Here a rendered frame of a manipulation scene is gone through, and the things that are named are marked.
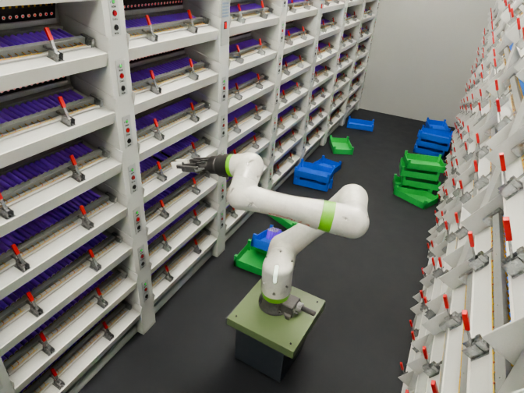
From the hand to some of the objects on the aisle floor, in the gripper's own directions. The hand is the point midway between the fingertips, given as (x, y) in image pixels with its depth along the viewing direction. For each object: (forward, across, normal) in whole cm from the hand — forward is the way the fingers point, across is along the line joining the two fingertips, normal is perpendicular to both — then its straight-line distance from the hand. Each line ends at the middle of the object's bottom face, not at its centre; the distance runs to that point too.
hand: (180, 164), depth 175 cm
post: (+38, +49, -80) cm, 101 cm away
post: (+38, -21, -80) cm, 91 cm away
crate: (+2, +53, -89) cm, 103 cm away
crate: (+1, +69, -84) cm, 109 cm away
